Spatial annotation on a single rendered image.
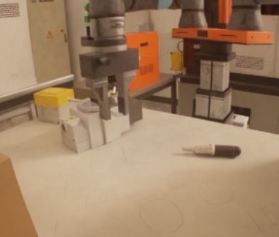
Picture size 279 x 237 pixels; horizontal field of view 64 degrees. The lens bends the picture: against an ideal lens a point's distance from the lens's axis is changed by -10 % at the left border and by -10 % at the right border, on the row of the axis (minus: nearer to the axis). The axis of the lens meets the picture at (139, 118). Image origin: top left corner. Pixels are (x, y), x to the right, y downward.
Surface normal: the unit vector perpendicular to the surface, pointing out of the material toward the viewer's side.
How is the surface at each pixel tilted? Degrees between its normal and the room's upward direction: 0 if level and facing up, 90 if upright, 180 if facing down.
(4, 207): 90
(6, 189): 90
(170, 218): 0
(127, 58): 90
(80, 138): 90
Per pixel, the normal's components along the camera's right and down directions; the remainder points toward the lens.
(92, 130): 0.68, 0.24
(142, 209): -0.05, -0.93
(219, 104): -0.58, 0.33
